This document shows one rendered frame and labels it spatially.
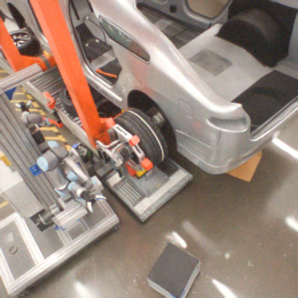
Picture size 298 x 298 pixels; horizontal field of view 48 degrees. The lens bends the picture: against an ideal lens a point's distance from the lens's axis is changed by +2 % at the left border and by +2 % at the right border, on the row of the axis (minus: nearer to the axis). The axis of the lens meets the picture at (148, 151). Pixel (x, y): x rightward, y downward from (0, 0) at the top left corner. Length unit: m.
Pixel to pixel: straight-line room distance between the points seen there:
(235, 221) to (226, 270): 0.55
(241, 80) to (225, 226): 1.64
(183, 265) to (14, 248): 1.82
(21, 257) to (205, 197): 2.12
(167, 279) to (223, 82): 2.16
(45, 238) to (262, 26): 3.31
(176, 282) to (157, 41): 2.14
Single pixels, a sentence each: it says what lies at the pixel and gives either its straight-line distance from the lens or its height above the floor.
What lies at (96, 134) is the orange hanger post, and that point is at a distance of 3.77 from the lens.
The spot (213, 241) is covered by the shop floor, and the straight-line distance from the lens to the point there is 3.76.
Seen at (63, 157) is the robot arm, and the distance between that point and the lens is 2.84.
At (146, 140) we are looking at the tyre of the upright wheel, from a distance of 3.17.
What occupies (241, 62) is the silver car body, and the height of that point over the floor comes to 1.00.
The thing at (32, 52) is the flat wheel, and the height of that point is 0.36.
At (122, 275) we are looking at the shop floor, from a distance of 3.70.
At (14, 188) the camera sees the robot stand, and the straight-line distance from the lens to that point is 3.08.
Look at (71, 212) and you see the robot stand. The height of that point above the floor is 0.73.
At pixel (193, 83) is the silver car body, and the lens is 2.73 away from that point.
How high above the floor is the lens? 3.42
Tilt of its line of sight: 50 degrees down
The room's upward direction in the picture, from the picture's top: 12 degrees counter-clockwise
